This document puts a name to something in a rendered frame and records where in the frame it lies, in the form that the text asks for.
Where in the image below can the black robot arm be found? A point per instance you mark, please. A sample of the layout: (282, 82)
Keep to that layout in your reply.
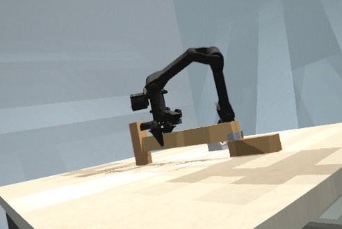
(155, 83)

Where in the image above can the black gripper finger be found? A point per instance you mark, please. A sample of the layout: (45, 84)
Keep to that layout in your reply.
(168, 129)
(157, 133)

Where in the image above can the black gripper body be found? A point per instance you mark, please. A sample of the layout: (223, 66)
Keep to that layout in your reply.
(156, 123)

